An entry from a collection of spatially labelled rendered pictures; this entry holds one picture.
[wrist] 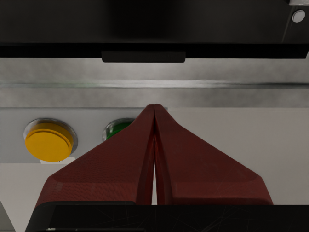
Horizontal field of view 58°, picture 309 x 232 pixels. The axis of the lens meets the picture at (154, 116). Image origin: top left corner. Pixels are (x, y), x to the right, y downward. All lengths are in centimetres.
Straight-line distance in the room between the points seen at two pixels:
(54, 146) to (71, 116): 3
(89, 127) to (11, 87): 7
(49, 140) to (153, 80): 10
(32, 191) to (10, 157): 22
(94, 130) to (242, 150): 25
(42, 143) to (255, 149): 30
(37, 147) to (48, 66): 8
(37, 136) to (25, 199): 29
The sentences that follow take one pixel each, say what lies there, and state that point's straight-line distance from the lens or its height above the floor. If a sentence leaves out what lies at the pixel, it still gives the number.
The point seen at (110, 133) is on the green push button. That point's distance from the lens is 24.
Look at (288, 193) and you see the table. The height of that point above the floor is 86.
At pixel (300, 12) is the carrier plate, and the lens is 21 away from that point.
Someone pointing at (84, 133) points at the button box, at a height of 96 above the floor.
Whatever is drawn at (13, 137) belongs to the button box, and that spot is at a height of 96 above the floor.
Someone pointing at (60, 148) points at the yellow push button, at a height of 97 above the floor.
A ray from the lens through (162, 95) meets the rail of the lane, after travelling 23.
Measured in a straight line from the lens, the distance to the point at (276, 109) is 40.
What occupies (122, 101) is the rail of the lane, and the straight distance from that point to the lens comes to 23.
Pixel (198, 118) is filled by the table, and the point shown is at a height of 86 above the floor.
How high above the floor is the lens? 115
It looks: 53 degrees down
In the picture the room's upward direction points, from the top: 179 degrees clockwise
